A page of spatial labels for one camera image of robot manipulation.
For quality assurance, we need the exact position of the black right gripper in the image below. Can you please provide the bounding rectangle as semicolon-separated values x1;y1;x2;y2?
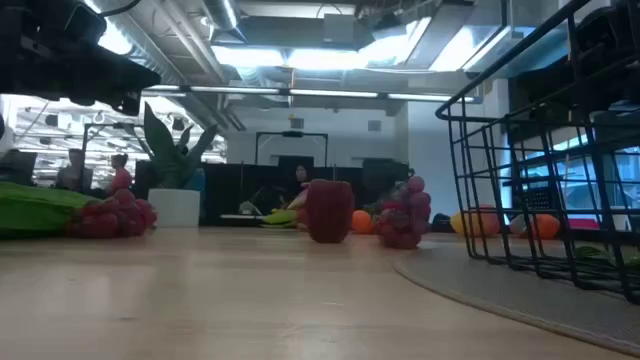
573;3;640;110

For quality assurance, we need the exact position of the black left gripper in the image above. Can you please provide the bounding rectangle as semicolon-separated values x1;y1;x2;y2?
0;0;162;117

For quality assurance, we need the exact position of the red grape bunch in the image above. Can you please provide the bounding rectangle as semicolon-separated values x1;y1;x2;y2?
63;188;159;239

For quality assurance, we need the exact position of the pink dragon fruit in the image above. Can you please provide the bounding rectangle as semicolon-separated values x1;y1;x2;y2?
259;187;309;231

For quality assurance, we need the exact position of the red-yellow mango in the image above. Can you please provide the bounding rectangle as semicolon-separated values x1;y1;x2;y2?
449;203;501;238

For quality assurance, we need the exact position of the dark red apple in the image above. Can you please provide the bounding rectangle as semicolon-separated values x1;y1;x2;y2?
305;179;356;245

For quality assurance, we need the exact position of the purple-red grape bunch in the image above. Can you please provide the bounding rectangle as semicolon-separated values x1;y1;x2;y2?
373;175;433;251

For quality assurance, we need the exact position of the person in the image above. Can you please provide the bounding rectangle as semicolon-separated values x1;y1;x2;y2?
285;163;314;211
53;147;95;194
107;153;135;197

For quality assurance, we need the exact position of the green plant in white pot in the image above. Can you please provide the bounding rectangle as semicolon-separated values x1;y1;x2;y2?
122;101;220;229

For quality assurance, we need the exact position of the dark monitor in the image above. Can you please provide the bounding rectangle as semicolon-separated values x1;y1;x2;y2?
0;148;39;187

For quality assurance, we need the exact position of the black room partition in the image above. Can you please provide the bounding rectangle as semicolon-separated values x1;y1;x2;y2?
199;158;415;227

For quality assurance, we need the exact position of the green leafy vegetable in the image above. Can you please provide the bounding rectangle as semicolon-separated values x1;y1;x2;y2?
0;181;99;240

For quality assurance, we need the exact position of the long ceiling light strip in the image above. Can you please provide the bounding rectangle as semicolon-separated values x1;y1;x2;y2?
142;83;484;105

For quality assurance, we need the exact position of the grey ceiling unit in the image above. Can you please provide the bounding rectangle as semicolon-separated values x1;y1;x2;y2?
322;13;362;47

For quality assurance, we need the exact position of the round grey placemat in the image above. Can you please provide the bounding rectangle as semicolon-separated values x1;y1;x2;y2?
392;238;640;357

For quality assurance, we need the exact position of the silver ventilation duct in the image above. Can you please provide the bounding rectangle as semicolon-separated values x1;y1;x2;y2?
201;0;247;45

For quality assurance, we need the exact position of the black stand frame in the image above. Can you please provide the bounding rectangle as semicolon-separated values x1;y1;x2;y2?
254;130;330;167

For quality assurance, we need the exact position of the black wire basket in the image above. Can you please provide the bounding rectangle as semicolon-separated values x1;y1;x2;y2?
434;0;640;306

